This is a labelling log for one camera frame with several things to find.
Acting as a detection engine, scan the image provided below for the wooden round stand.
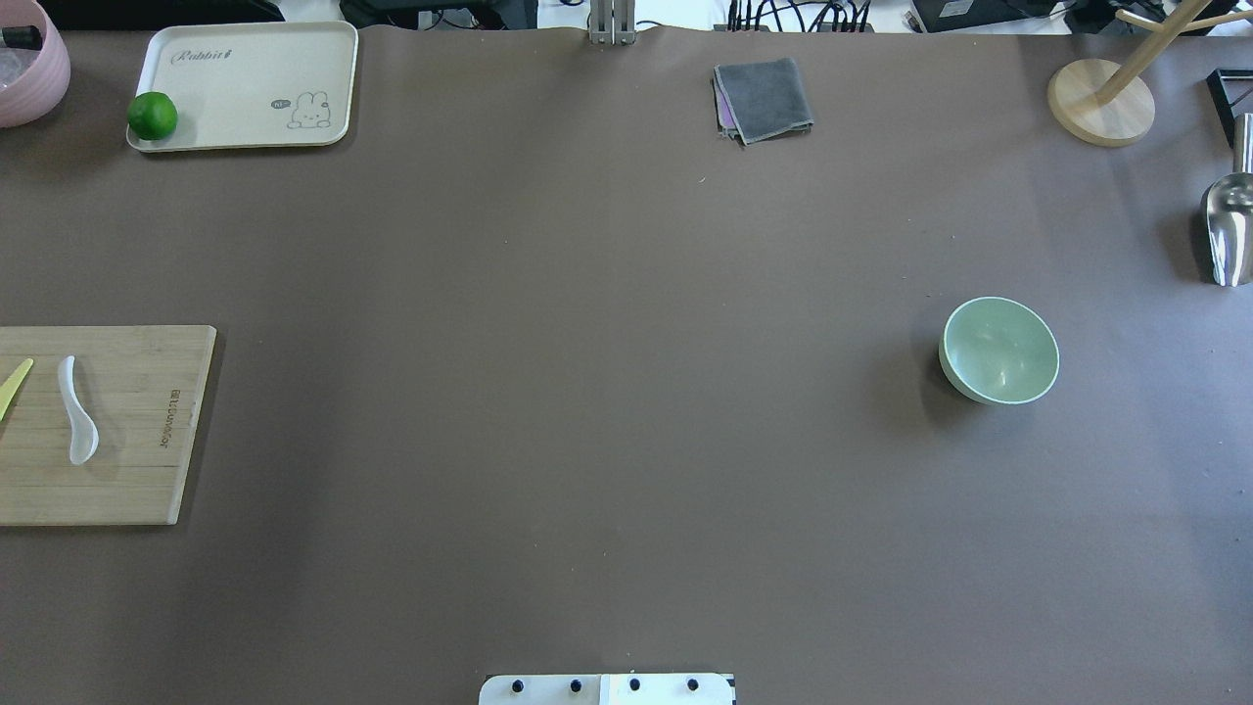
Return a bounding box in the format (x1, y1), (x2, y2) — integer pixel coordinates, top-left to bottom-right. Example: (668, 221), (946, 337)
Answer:
(1046, 1), (1252, 148)

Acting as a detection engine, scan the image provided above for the white ceramic spoon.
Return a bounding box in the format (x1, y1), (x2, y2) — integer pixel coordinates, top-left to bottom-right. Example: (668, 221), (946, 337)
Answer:
(56, 354), (100, 467)

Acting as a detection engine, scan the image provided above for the pink bowl with ice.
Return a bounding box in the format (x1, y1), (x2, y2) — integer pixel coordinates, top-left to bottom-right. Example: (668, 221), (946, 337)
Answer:
(1, 1), (70, 128)

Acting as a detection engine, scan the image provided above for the green lime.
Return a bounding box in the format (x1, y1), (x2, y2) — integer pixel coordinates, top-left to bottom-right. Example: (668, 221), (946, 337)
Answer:
(127, 91), (179, 140)

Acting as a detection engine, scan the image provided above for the bamboo cutting board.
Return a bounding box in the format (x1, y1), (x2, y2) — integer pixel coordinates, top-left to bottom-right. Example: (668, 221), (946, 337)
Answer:
(1, 326), (216, 526)

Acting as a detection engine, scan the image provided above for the metal cylinder muddler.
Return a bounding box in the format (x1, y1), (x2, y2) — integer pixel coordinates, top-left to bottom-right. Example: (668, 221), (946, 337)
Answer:
(1, 25), (44, 53)

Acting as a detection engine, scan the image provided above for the grey folded cloth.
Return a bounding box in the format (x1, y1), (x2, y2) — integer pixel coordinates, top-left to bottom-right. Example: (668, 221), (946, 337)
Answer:
(712, 58), (814, 147)

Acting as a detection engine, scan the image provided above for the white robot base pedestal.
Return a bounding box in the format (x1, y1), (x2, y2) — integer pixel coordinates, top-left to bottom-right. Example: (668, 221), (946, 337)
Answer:
(477, 671), (737, 704)

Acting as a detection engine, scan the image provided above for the green ceramic bowl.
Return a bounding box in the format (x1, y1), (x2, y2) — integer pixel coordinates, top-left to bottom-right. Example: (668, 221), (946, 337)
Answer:
(937, 296), (1060, 404)

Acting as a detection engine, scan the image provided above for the metal scoop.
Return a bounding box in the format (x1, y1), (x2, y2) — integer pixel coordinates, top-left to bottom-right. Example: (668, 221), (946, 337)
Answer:
(1203, 113), (1252, 287)

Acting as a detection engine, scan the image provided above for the aluminium frame post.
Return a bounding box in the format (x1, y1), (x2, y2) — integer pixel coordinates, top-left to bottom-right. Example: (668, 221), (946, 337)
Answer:
(586, 0), (637, 46)

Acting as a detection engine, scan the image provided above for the yellow plastic knife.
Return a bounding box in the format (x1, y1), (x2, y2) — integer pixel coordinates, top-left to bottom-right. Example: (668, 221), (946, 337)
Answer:
(0, 358), (34, 419)

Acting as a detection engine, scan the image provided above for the cream rabbit tray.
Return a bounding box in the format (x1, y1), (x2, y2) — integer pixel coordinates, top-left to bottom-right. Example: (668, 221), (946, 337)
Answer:
(125, 20), (358, 153)

